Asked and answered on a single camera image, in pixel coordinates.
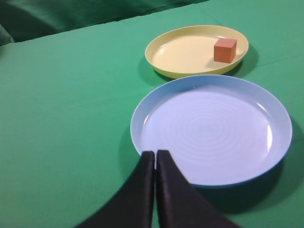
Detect light blue plastic plate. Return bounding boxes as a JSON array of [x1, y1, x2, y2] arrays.
[[130, 75, 293, 188]]

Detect yellow plastic plate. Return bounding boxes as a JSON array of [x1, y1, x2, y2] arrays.
[[145, 25, 249, 79]]

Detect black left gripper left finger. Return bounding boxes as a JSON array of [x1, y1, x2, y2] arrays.
[[77, 151, 155, 228]]

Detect green backdrop cloth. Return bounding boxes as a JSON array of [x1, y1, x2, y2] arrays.
[[0, 0, 197, 45]]

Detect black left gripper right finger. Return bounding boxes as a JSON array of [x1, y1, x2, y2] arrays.
[[156, 150, 239, 228]]

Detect red cube block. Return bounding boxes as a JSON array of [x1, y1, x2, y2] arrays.
[[213, 38, 237, 63]]

